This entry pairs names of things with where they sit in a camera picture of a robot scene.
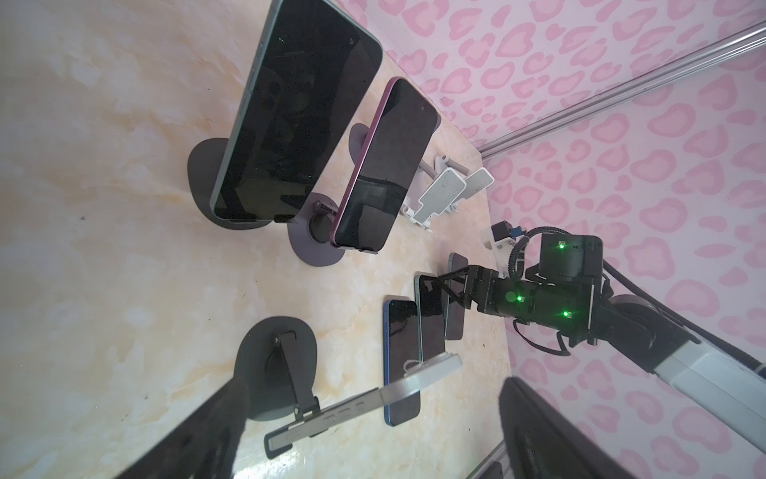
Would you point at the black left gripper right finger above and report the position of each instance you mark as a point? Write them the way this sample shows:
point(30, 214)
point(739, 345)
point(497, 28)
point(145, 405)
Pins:
point(541, 443)

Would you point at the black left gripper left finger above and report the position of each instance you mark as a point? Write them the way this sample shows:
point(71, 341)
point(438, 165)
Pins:
point(205, 444)

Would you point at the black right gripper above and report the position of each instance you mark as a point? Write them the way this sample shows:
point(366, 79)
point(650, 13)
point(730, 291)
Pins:
point(479, 288)

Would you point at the green-edged black phone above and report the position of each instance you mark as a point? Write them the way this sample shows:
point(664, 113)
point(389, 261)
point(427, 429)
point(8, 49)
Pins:
point(428, 296)

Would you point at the blue-edged black phone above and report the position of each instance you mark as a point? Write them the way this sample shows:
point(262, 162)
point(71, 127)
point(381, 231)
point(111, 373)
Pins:
point(401, 343)

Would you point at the white folding phone stand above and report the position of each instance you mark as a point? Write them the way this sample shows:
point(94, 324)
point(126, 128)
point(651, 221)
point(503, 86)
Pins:
point(440, 194)

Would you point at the black front phone stand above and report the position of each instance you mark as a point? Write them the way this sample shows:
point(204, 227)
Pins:
point(277, 359)

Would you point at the purple-edged phone with glare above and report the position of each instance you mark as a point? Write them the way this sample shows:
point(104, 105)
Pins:
point(394, 146)

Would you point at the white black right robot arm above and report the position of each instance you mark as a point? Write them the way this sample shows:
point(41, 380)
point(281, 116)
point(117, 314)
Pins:
point(561, 281)

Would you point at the black left rear stand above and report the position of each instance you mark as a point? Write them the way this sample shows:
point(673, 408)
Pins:
point(204, 163)

